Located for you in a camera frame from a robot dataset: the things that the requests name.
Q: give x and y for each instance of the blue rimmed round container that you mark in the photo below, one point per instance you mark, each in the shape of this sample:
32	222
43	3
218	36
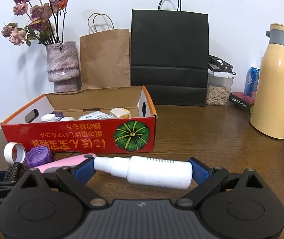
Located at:
60	117

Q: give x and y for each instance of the small white round cap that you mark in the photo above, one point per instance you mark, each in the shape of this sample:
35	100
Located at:
48	118

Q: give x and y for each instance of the white spray bottle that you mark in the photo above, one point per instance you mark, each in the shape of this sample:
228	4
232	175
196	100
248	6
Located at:
148	171

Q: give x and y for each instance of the dark red book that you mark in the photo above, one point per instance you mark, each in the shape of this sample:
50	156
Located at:
242	100

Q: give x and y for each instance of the red cardboard box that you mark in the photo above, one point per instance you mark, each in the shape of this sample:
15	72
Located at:
101	136

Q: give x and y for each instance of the dried pink roses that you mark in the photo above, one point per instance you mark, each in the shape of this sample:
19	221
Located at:
46	19

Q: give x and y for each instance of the blue drink can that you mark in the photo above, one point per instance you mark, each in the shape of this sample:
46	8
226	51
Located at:
251	83

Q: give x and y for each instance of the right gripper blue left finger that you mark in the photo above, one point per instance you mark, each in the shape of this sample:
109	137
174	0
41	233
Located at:
73	181

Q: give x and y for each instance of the white tape roll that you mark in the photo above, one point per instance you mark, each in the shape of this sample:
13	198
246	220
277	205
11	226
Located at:
14	152

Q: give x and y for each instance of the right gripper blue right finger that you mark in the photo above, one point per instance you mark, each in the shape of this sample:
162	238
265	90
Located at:
209	182

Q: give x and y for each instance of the purple ceramic vase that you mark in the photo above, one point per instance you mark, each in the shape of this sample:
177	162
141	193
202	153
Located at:
63	66

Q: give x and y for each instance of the clear seed container black lid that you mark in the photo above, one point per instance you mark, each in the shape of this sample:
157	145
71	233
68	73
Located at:
219	82

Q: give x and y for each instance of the white cube power adapter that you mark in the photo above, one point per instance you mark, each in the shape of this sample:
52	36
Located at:
120	113

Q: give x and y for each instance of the brown paper bag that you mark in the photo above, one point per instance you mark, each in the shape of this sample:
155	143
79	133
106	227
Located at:
105	54

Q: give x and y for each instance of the purple ridged lid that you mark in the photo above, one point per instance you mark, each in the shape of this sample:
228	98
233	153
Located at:
38	156

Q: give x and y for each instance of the clear box of white beads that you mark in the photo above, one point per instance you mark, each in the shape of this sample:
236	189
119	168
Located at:
95	115

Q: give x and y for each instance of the black paper bag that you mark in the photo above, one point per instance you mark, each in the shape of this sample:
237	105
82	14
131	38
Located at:
170	55

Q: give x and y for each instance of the yellow thermos jug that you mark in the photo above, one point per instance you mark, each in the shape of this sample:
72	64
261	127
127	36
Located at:
268	109

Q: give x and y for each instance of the pink handled black brush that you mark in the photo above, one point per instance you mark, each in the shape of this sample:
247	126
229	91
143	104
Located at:
13	171

